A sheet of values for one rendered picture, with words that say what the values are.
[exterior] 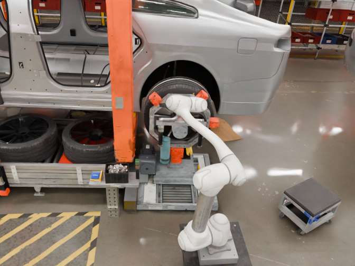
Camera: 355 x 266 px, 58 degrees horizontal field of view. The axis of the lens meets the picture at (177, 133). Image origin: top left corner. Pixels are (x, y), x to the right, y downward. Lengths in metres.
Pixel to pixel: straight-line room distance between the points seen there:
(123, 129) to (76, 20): 2.43
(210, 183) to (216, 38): 1.53
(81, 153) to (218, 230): 1.56
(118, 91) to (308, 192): 1.96
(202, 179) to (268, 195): 1.85
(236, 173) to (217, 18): 1.52
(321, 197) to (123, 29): 2.26
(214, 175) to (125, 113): 1.10
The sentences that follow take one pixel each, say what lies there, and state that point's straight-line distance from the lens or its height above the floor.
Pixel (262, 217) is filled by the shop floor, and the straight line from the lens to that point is 3.35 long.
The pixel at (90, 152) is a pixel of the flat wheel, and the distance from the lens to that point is 3.17.
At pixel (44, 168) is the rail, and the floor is 0.36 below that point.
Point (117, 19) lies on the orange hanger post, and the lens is 2.36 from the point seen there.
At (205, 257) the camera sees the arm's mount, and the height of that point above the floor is 0.37.
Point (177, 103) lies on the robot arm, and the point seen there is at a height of 1.39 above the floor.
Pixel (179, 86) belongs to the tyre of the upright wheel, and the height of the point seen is 1.18.
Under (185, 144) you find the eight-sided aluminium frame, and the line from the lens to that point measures 3.02.
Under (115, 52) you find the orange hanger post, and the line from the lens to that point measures 2.44.
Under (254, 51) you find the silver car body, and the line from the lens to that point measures 3.08.
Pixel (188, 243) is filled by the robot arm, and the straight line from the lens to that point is 2.28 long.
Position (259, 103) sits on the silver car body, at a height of 0.89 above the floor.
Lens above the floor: 2.39
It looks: 34 degrees down
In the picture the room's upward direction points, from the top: 4 degrees clockwise
